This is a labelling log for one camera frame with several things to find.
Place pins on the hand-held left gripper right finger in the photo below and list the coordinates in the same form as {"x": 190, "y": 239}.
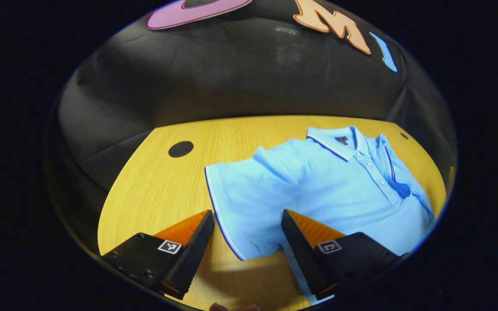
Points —
{"x": 303, "y": 255}

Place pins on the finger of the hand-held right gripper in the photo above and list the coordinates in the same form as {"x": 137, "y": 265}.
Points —
{"x": 451, "y": 173}

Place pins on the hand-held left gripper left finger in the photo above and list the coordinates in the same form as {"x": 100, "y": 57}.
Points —
{"x": 195, "y": 255}

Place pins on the light blue polo T-shirt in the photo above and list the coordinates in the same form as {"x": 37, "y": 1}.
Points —
{"x": 327, "y": 185}

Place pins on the black backdrop cloth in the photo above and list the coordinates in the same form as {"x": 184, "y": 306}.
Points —
{"x": 231, "y": 77}

